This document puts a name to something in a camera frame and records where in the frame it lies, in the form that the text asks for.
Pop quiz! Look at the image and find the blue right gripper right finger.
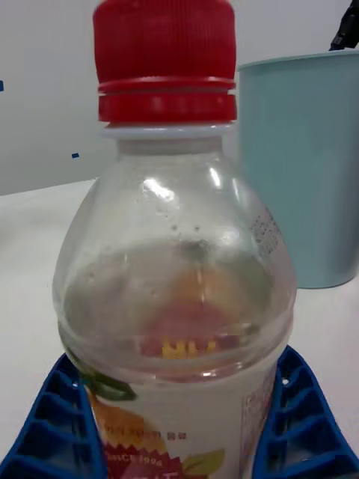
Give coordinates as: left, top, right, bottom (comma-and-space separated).
257, 346, 359, 479

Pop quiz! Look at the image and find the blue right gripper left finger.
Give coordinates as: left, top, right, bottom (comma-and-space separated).
0, 353, 108, 479

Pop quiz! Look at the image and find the clear bottle with red cap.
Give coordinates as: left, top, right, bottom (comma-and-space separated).
52, 0, 298, 479

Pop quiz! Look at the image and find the pale blue plastic bin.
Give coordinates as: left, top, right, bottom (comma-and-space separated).
237, 50, 359, 290

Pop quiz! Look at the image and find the black cable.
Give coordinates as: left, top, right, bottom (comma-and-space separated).
328, 0, 359, 52

